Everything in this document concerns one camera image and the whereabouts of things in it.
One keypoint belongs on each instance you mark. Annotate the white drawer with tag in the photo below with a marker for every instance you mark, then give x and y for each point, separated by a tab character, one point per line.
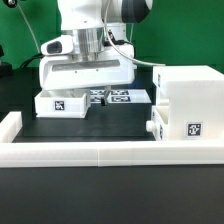
158	124
62	103

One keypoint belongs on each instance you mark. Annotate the white front drawer with tag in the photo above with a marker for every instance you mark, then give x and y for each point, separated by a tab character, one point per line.
158	124

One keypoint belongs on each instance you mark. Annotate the white drawer cabinet box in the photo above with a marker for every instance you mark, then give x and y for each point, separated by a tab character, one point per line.
195	97

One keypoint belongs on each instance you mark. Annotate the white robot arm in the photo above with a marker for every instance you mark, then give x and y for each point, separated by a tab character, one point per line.
83	23

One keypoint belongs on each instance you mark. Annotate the white fiducial marker sheet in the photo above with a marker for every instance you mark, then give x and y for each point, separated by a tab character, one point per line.
118	96

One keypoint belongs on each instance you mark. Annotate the white U-shaped table fence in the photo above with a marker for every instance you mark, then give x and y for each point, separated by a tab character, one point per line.
101	154

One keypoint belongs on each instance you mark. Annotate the black device at left edge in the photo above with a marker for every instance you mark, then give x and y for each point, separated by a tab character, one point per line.
5	68

